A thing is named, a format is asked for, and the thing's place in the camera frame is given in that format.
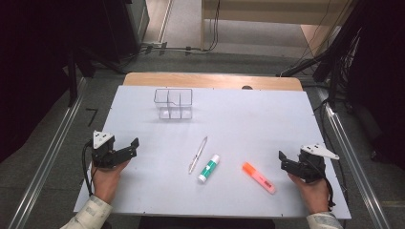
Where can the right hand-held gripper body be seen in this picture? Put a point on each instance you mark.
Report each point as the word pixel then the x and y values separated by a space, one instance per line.
pixel 313 162

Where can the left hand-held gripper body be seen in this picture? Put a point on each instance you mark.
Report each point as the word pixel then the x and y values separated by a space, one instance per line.
pixel 103 152

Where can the orange highlighter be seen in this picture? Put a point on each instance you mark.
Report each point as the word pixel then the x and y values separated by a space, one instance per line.
pixel 258 177

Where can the clear plastic organizer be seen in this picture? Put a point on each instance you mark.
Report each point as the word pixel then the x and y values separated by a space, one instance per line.
pixel 174 103

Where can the silver pen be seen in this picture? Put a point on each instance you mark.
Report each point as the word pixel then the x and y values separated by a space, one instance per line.
pixel 198 155

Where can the green and white glue stick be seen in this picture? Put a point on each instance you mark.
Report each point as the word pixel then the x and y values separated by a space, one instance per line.
pixel 208 168

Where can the person's left hand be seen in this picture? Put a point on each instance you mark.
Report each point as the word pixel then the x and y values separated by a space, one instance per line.
pixel 106 181

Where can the person's right hand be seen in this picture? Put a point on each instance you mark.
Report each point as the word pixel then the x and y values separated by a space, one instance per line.
pixel 313 195

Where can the white board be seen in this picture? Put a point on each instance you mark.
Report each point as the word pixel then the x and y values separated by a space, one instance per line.
pixel 242 127

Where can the black metal stand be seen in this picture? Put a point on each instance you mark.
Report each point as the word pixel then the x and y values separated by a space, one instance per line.
pixel 332 76
pixel 72 79

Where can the dark curtain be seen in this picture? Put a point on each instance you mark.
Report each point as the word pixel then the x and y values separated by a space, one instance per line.
pixel 31 63
pixel 385 79

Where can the dark cabinet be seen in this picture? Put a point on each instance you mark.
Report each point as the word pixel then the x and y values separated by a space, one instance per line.
pixel 133 25

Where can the beige wooden furniture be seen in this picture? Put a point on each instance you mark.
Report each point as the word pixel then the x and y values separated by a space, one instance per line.
pixel 270 12

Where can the metal floor rail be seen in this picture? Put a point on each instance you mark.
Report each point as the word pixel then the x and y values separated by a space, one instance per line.
pixel 353 159
pixel 47 159

